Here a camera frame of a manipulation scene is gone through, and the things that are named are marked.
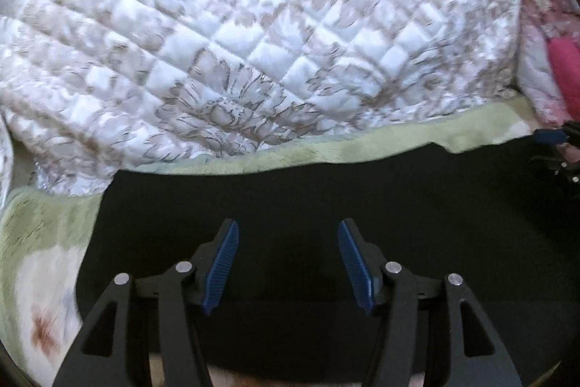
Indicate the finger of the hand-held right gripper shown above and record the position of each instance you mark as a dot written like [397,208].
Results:
[559,170]
[550,136]

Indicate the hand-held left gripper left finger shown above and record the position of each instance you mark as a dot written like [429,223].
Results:
[220,264]

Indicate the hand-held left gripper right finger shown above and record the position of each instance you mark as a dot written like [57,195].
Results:
[355,264]

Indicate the black pants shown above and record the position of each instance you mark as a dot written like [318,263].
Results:
[290,196]

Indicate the pink cloth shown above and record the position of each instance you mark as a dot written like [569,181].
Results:
[564,74]

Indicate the pink floral comforter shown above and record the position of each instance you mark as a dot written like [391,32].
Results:
[532,65]

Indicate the floral fleece blanket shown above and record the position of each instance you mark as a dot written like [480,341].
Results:
[40,242]

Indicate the white beige quilted bedspread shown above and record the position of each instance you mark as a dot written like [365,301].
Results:
[226,29]

